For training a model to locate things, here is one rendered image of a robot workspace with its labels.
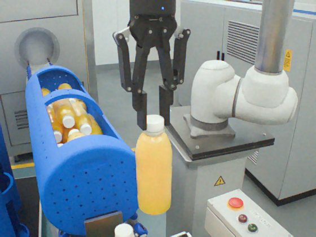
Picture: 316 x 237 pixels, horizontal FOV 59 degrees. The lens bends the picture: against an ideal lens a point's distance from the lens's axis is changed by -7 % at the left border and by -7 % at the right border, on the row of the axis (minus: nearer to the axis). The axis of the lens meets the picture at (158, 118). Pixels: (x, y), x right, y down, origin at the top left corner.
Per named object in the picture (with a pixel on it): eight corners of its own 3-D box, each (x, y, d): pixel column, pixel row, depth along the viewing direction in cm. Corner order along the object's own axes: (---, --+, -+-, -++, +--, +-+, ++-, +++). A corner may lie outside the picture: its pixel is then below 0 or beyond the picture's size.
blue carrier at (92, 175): (84, 112, 158) (76, 60, 146) (152, 217, 86) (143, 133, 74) (32, 124, 148) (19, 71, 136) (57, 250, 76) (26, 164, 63)
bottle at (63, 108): (71, 107, 119) (80, 126, 103) (54, 113, 117) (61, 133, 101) (66, 91, 116) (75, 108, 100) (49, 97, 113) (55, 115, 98)
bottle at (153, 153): (176, 200, 65) (179, 122, 57) (161, 220, 59) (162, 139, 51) (148, 191, 68) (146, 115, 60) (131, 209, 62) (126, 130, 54)
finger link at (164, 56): (149, 25, 50) (157, 23, 50) (161, 85, 55) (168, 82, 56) (159, 28, 47) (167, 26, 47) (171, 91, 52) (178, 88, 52)
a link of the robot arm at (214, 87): (197, 102, 130) (201, 53, 119) (238, 111, 123) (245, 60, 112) (183, 118, 117) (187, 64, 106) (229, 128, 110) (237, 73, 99)
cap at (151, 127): (167, 125, 56) (167, 116, 55) (157, 134, 53) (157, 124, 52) (149, 121, 58) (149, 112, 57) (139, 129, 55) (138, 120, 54)
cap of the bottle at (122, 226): (134, 241, 61) (134, 235, 61) (115, 242, 61) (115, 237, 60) (132, 228, 65) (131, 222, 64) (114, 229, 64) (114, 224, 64)
